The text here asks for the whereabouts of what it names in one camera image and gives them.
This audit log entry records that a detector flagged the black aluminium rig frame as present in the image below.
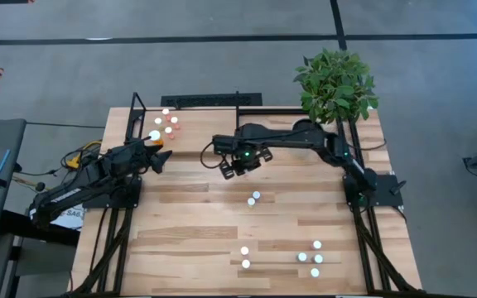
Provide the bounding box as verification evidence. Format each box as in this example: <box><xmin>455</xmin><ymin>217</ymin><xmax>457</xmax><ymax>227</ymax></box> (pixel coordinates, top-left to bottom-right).
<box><xmin>68</xmin><ymin>106</ymin><xmax>426</xmax><ymax>298</ymax></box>

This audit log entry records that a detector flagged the yellow orange cable bundle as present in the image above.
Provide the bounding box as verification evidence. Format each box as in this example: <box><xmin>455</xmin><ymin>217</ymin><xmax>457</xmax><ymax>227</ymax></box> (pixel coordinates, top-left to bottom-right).
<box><xmin>65</xmin><ymin>140</ymin><xmax>103</xmax><ymax>171</ymax></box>

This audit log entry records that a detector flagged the black floor cable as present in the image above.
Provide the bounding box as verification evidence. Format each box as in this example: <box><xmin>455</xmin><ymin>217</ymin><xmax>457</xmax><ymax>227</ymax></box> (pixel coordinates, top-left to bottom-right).
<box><xmin>26</xmin><ymin>121</ymin><xmax>107</xmax><ymax>130</ymax></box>

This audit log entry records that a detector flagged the wooden shelf board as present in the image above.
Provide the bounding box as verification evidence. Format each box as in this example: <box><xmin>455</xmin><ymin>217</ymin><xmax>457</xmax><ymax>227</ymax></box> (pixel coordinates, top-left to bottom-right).
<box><xmin>137</xmin><ymin>108</ymin><xmax>239</xmax><ymax>157</ymax></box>

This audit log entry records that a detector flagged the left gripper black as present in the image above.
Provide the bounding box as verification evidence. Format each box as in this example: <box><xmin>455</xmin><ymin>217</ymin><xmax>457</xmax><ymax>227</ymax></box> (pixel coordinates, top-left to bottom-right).
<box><xmin>112</xmin><ymin>143</ymin><xmax>173</xmax><ymax>175</ymax></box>

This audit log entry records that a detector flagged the green leafy potted tree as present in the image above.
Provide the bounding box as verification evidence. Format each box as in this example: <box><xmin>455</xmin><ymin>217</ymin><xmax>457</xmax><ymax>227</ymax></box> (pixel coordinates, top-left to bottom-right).
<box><xmin>292</xmin><ymin>47</ymin><xmax>380</xmax><ymax>125</ymax></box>

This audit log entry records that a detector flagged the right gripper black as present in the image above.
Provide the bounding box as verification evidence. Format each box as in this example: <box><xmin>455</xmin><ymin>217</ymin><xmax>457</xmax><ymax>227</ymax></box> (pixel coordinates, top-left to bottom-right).
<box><xmin>219</xmin><ymin>144</ymin><xmax>274</xmax><ymax>180</ymax></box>

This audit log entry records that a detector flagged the black shelf end frame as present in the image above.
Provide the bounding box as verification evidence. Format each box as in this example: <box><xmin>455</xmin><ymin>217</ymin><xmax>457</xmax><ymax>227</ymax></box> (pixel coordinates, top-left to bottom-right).
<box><xmin>124</xmin><ymin>91</ymin><xmax>147</xmax><ymax>144</ymax></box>
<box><xmin>234</xmin><ymin>90</ymin><xmax>240</xmax><ymax>157</ymax></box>

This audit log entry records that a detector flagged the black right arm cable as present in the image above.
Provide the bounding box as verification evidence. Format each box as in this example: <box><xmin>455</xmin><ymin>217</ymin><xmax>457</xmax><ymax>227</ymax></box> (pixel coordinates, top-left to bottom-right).
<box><xmin>200</xmin><ymin>142</ymin><xmax>225</xmax><ymax>170</ymax></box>

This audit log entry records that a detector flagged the white printed box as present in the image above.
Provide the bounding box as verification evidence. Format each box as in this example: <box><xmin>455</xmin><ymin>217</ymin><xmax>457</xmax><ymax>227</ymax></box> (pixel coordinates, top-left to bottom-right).
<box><xmin>51</xmin><ymin>206</ymin><xmax>85</xmax><ymax>231</ymax></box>

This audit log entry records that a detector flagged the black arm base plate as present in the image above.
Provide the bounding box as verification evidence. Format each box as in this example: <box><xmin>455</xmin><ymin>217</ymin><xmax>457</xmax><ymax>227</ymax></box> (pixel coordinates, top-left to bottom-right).
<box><xmin>343</xmin><ymin>173</ymin><xmax>404</xmax><ymax>209</ymax></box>
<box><xmin>81</xmin><ymin>175</ymin><xmax>143</xmax><ymax>210</ymax></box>

